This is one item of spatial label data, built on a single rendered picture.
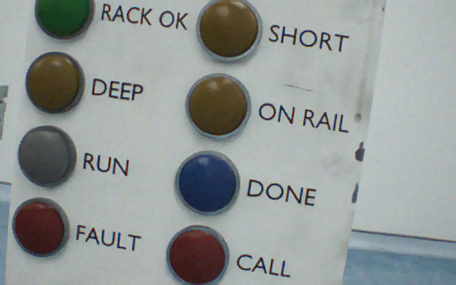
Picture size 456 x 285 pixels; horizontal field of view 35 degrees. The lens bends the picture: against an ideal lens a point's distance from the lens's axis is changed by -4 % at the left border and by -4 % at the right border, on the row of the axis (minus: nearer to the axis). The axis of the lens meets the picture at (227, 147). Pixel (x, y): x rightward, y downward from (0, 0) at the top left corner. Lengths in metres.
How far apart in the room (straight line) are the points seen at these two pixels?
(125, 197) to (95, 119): 0.04
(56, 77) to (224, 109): 0.08
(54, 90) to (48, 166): 0.04
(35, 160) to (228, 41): 0.11
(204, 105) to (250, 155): 0.03
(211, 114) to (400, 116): 3.99
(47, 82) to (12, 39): 3.95
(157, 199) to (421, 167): 4.06
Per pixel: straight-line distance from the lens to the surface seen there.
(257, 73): 0.35
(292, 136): 0.35
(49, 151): 0.36
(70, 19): 0.36
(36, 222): 0.37
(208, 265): 0.35
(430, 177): 4.42
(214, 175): 0.34
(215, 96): 0.34
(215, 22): 0.34
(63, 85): 0.36
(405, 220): 4.43
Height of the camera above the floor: 1.04
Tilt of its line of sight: 8 degrees down
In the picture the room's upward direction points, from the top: 8 degrees clockwise
